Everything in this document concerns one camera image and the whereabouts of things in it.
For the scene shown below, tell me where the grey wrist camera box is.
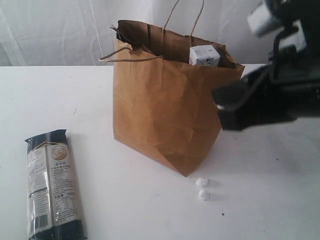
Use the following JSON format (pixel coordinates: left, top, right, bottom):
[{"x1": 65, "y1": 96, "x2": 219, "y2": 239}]
[{"x1": 246, "y1": 0, "x2": 307, "y2": 51}]

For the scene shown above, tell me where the brown paper bag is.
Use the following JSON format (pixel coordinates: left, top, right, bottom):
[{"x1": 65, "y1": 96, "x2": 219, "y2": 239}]
[{"x1": 101, "y1": 19, "x2": 244, "y2": 176}]

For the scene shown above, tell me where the small white garlic clove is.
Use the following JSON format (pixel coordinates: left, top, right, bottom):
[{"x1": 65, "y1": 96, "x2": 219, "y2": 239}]
[{"x1": 198, "y1": 189, "x2": 210, "y2": 201}]

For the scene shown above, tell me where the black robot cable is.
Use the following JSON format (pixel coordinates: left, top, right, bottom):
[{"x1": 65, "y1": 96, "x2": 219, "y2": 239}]
[{"x1": 267, "y1": 32, "x2": 301, "y2": 83}]

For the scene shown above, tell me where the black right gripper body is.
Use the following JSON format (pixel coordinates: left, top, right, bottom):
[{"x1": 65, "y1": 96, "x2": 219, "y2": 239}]
[{"x1": 239, "y1": 62, "x2": 320, "y2": 125}]

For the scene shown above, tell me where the dark blue pasta packet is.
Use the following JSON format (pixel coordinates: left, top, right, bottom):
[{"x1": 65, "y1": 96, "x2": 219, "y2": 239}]
[{"x1": 25, "y1": 129, "x2": 87, "y2": 240}]

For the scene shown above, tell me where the small white milk carton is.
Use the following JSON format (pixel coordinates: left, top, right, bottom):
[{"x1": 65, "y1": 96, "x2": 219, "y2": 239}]
[{"x1": 189, "y1": 45, "x2": 221, "y2": 67}]

